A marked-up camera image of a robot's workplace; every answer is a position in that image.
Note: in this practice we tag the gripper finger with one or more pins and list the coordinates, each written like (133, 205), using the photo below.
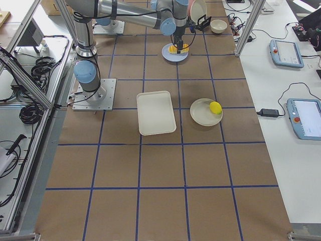
(179, 48)
(175, 42)

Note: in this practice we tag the blue plate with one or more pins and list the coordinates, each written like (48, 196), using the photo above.
(173, 57)

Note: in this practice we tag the grey control box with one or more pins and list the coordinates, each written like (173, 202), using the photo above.
(32, 36)

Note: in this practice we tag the cream round plate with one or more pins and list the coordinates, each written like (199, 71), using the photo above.
(201, 114)

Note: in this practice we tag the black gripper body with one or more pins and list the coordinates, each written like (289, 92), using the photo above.
(178, 39)

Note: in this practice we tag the aluminium frame post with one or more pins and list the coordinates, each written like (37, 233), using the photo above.
(248, 27)

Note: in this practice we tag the yellow lemon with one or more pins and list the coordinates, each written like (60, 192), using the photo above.
(215, 108)

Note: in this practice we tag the cardboard box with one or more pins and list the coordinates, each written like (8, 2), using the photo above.
(50, 7)

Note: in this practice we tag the cream bowl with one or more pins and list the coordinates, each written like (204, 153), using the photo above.
(218, 26)

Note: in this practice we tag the upper teach pendant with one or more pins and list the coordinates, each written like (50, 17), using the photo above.
(286, 54)

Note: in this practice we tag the yellow twisted bread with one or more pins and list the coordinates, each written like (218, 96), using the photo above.
(173, 50)

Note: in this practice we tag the black dish rack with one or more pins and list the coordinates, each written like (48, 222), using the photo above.
(202, 22)

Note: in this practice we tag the cream plate in rack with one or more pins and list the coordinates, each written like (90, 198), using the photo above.
(197, 10)

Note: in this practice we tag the teach pendant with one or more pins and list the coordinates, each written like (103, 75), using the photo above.
(286, 54)
(304, 115)

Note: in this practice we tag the lower teach pendant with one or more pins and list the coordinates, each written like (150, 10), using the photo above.
(304, 115)

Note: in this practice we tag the cream rectangular tray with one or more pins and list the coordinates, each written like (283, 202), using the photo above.
(155, 113)

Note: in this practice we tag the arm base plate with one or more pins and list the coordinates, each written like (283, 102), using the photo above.
(101, 100)
(118, 31)

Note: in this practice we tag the black power adapter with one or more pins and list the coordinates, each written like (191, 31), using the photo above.
(268, 112)

